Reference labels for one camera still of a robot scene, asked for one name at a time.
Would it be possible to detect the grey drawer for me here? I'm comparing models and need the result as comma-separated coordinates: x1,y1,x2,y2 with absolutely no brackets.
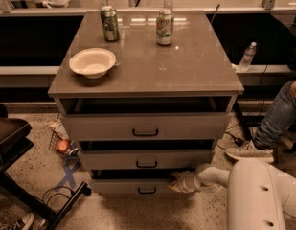
78,149,210,170
91,169,174,195
61,114,231,141

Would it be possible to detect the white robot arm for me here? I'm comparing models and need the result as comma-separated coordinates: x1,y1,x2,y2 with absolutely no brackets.
169,158,296,230

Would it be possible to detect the grey drawer cabinet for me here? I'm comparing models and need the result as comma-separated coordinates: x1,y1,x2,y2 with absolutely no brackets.
48,10,245,195

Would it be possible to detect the grey knit sneaker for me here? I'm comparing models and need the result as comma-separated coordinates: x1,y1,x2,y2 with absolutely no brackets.
225,141,274,163

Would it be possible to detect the blue tape cross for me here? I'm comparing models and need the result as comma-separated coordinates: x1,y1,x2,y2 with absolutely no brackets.
57,162,80,188

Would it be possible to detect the blue jeans leg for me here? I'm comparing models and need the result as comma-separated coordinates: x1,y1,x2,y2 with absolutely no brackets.
253,80,296,150

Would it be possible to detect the red apple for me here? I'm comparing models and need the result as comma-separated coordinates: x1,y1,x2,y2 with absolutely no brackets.
57,139,70,153

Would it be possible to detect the clear plastic water bottle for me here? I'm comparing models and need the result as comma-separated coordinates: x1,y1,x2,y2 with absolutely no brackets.
239,42,257,72

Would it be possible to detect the white paper bowl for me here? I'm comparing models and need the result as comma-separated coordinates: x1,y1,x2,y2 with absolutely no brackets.
69,48,116,79

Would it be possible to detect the white green soda can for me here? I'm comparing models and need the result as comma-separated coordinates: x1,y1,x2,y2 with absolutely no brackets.
156,8,174,45

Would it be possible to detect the black white canvas sneaker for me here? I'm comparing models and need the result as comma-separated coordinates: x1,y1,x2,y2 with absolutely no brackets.
0,213,34,230

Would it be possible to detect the dark green soda can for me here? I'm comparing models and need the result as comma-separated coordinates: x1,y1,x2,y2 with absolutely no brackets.
101,6,120,42

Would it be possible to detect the black floor cable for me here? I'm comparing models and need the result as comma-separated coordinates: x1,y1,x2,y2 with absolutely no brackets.
41,185,77,213

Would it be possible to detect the black wire basket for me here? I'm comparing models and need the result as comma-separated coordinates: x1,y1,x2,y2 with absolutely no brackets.
49,132,79,161

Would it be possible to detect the black cart frame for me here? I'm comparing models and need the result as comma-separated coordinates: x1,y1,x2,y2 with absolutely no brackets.
0,102,86,224

